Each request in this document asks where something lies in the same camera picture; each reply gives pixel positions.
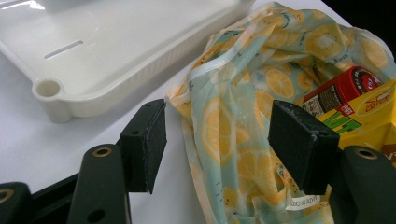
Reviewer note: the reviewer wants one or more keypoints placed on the yellow drink carton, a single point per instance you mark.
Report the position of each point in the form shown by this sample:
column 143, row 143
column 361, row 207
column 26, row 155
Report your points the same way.
column 370, row 121

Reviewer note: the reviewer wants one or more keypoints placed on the red round tin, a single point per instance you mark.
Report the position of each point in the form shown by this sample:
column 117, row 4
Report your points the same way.
column 345, row 87

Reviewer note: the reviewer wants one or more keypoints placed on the lemon print fabric bag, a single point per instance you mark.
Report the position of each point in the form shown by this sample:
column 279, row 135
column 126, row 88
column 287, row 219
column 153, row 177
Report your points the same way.
column 236, row 102

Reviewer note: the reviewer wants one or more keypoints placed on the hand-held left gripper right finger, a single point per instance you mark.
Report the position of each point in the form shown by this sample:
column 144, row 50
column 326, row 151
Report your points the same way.
column 300, row 146

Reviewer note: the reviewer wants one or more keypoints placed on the white plastic tray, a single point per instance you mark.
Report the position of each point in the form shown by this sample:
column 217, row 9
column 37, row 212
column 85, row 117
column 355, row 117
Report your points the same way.
column 124, row 46

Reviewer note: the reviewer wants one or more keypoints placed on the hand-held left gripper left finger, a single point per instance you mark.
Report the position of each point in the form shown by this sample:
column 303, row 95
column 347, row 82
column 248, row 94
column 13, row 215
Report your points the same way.
column 144, row 146

